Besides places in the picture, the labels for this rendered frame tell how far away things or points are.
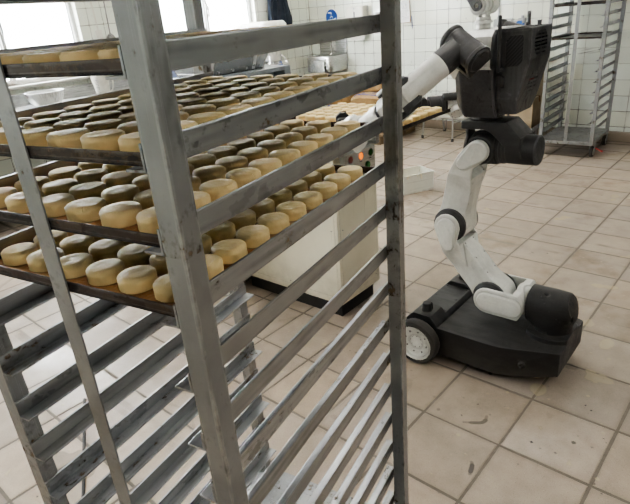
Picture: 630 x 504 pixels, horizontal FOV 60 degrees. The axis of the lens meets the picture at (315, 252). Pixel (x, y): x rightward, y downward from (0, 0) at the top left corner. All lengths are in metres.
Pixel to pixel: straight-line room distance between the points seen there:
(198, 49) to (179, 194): 0.16
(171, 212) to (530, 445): 1.77
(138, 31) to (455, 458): 1.78
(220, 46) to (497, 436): 1.78
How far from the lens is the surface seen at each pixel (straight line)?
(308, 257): 2.76
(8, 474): 2.40
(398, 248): 1.15
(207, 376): 0.65
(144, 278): 0.72
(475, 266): 2.39
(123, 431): 1.25
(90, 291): 0.75
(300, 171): 0.81
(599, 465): 2.14
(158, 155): 0.55
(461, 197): 2.30
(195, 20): 1.29
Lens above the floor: 1.44
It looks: 24 degrees down
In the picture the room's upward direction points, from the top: 5 degrees counter-clockwise
